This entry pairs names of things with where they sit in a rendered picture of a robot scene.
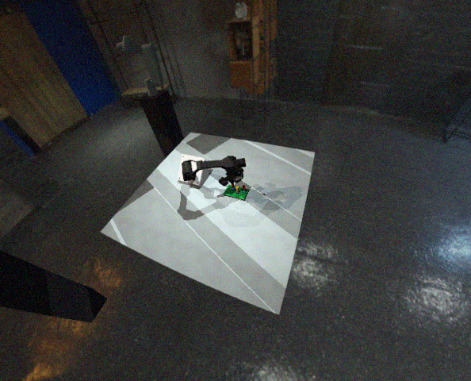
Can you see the green circuit board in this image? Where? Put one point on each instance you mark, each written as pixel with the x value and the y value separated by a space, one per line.
pixel 236 192

